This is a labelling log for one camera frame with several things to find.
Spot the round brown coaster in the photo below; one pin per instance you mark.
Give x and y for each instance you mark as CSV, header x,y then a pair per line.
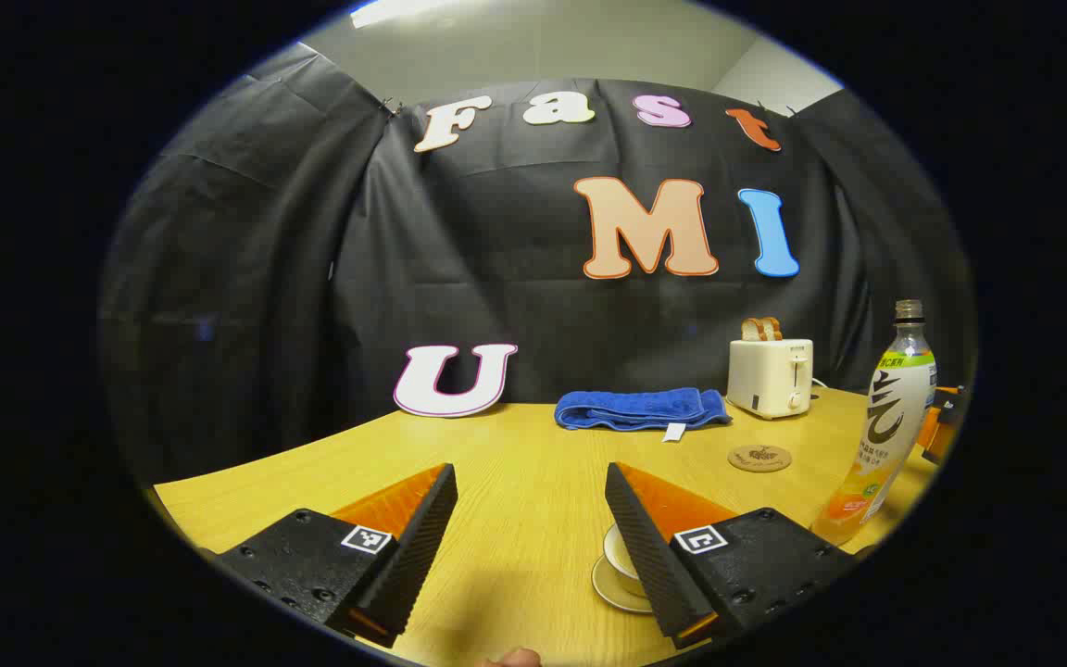
x,y
759,459

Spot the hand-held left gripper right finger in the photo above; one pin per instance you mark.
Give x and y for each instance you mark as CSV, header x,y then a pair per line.
x,y
649,556

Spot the blue folded towel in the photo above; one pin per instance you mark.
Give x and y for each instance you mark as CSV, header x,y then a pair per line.
x,y
631,408

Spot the cream saucer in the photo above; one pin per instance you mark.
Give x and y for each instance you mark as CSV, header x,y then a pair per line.
x,y
612,593

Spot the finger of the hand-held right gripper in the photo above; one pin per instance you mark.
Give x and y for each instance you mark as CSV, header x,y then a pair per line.
x,y
939,426

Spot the clear water bottle orange label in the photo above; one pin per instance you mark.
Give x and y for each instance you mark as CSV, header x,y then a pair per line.
x,y
890,417

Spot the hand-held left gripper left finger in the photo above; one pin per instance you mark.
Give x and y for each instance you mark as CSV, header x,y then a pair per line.
x,y
418,547

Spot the cream teacup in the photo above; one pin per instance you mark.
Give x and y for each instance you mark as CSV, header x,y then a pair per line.
x,y
619,556

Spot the cream toaster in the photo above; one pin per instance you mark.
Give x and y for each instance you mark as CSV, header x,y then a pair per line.
x,y
765,378

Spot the toast slice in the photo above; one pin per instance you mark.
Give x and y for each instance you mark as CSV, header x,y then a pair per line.
x,y
752,330
772,327

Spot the black backdrop cloth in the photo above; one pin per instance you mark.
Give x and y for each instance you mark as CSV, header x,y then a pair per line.
x,y
496,278

